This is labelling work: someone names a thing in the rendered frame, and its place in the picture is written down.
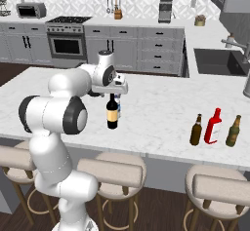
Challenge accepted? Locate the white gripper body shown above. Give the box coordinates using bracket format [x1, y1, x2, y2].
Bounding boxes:
[91, 80, 129, 96]

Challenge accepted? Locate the dark wine bottle tan label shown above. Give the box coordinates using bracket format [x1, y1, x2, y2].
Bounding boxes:
[105, 93, 120, 131]

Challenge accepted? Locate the grey base cupboard run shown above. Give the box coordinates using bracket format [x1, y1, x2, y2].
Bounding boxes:
[0, 22, 53, 65]
[84, 24, 190, 78]

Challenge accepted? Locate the steel range with hob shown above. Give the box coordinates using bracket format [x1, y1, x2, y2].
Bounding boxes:
[45, 16, 94, 69]

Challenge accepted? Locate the wooden knife block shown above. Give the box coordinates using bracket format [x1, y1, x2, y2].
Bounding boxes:
[113, 8, 124, 20]

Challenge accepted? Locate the beige cushioned bar stool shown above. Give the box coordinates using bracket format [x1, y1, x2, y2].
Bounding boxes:
[76, 152, 147, 231]
[0, 140, 61, 227]
[183, 164, 250, 231]

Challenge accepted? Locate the grey coffee machine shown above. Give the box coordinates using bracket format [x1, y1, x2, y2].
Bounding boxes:
[157, 0, 174, 24]

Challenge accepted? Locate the brown glass beer bottle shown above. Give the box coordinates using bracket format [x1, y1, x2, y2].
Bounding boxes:
[189, 113, 203, 146]

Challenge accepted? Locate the red plastic ketchup bottle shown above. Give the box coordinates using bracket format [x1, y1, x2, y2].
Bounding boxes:
[203, 107, 223, 145]

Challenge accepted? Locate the dark sink basin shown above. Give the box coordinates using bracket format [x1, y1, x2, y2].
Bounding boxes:
[193, 48, 250, 77]

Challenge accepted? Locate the grey toaster oven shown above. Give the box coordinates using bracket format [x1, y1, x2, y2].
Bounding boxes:
[16, 2, 48, 19]

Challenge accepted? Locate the tan basket with contents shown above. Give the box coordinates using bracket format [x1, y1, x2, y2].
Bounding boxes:
[194, 14, 207, 27]

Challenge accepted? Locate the green glass beer bottle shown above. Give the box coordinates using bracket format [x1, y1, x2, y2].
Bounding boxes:
[225, 114, 242, 148]

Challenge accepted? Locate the grey sink tap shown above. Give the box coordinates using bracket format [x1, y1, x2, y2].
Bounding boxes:
[221, 35, 250, 98]

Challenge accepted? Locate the rail with hanging tools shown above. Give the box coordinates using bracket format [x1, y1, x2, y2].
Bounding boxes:
[104, 0, 124, 15]

